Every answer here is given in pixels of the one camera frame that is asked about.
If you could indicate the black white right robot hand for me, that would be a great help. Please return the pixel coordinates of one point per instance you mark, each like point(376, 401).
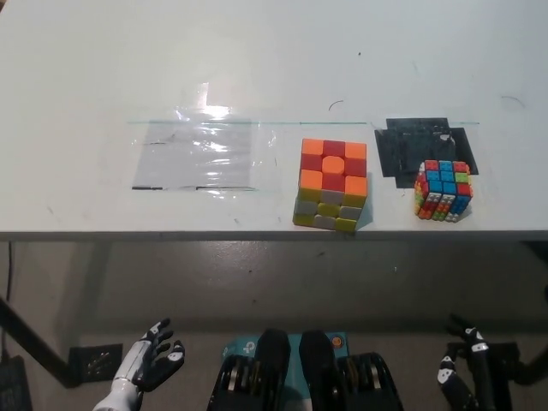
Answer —
point(456, 387)

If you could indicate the small multicolour studded cube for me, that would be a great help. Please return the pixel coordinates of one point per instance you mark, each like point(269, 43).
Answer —
point(443, 190)

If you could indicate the black box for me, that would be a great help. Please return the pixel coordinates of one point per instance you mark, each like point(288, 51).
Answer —
point(13, 385)

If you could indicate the clear plastic sheet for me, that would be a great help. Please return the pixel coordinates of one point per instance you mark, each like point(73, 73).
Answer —
point(192, 158)

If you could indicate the black foot plate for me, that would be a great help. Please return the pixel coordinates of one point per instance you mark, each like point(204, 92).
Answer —
point(96, 361)

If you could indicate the black teal robot torso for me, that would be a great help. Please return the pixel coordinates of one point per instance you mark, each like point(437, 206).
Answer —
point(314, 372)

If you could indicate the clear plastic film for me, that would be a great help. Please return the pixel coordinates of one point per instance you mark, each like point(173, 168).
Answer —
point(267, 162)

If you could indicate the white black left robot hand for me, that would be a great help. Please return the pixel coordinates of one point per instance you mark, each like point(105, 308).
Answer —
point(143, 361)

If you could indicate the big orange red yellow cube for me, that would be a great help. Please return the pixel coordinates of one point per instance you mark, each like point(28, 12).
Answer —
point(331, 180)

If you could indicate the black table leg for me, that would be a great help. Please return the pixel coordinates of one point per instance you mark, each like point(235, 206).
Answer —
point(34, 338)

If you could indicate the black tape patch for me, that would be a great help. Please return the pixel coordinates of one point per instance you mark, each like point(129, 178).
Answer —
point(402, 145)

